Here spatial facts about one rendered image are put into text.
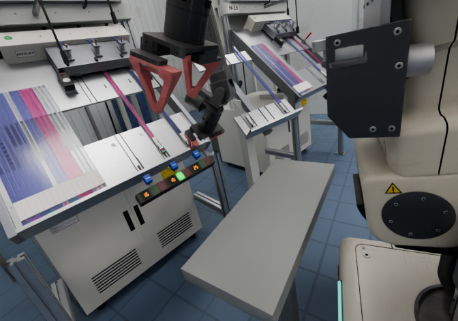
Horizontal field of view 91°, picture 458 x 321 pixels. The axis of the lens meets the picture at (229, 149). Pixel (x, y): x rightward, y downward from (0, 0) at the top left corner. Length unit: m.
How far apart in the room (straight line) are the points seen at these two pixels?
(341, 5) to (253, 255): 3.23
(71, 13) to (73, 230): 0.93
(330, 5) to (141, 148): 3.05
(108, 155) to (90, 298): 0.75
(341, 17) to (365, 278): 3.02
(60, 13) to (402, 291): 1.63
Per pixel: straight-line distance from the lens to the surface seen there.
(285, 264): 0.58
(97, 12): 1.36
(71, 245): 1.25
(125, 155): 0.92
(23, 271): 0.93
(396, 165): 0.48
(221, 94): 0.69
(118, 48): 1.26
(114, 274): 1.40
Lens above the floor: 1.04
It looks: 22 degrees down
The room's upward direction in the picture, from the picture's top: 12 degrees counter-clockwise
